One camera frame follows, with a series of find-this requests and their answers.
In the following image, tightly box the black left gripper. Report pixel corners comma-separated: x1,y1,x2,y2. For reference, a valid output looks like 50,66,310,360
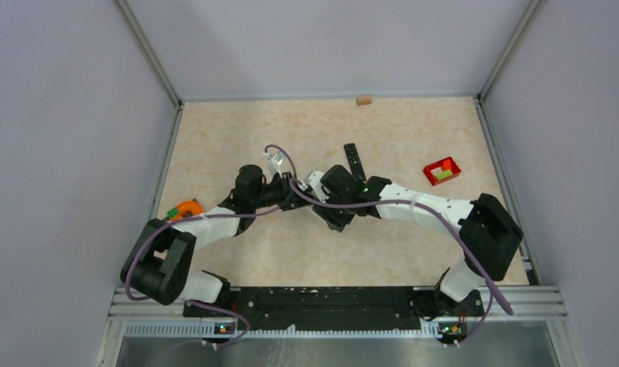
252,171,318,212

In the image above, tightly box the black remote control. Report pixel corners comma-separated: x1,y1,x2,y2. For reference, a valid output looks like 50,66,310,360
343,143,366,182

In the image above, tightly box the white remote control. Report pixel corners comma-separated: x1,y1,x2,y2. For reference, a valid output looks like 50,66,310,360
294,180,320,203

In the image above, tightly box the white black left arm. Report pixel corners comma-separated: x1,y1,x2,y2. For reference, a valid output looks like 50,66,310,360
120,164,298,316

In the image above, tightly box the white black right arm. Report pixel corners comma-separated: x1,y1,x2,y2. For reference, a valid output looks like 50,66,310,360
303,165,523,315

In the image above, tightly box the red plastic bin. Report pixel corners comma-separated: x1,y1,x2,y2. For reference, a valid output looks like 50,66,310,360
423,157,462,186

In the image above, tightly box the orange green object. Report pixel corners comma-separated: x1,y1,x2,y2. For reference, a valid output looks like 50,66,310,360
165,199,204,221

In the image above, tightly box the green block in bin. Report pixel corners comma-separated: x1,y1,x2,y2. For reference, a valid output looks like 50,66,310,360
435,170,453,180

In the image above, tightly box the small wooden block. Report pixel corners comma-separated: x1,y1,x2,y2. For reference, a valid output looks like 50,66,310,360
355,95,372,106

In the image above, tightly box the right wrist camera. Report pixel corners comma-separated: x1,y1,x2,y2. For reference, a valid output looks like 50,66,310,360
304,171,329,202

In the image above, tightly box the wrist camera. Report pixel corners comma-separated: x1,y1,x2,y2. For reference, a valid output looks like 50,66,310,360
304,171,329,202
264,151,286,176

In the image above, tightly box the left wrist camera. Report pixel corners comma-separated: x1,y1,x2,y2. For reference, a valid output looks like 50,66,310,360
264,151,286,176

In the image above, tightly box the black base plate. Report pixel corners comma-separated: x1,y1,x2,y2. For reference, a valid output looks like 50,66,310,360
183,286,485,333

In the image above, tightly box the aluminium frame rail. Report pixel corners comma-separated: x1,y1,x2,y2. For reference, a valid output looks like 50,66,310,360
108,286,567,341

